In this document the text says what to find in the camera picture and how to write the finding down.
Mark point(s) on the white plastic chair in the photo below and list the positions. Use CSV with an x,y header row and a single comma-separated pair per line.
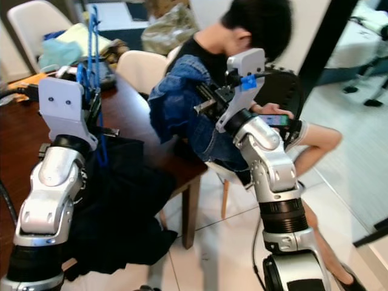
x,y
139,70
36,21

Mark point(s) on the blue denim jacket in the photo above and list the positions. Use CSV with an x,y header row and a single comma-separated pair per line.
x,y
182,109

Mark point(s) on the pale yellow cushion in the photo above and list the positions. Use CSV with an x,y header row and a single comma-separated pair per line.
x,y
88,36

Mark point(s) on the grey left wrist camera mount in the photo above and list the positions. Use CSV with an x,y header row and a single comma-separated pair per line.
x,y
63,112

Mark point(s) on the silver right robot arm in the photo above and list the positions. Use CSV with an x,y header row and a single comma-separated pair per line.
x,y
273,170

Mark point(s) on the orange flat packet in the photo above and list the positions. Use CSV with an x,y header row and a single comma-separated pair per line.
x,y
24,82

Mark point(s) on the teal cloth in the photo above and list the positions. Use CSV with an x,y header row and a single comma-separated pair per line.
x,y
60,53

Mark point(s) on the white draped table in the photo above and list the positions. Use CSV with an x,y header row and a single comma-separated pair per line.
x,y
357,42

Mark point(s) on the dark navy garment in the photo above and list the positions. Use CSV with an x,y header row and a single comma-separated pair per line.
x,y
115,212

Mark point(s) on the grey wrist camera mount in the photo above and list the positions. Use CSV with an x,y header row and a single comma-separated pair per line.
x,y
63,112
245,63

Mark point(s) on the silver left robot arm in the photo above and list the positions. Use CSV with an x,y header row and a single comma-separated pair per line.
x,y
51,200

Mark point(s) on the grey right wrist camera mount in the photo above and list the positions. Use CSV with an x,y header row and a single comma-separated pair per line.
x,y
245,63

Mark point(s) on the person in black shirt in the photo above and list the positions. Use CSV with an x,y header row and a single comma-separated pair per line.
x,y
260,24

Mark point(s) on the olive crumpled bag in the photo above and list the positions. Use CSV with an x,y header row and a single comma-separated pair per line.
x,y
167,30

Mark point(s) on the blue plastic hanger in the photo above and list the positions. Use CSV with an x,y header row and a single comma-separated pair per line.
x,y
95,42

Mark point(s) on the black electronic device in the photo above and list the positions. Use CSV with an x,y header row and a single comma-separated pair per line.
x,y
63,71

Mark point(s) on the dark brown wooden table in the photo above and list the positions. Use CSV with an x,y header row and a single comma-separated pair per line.
x,y
191,212

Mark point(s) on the smartphone with lit screen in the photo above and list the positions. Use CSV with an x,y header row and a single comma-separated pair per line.
x,y
276,119

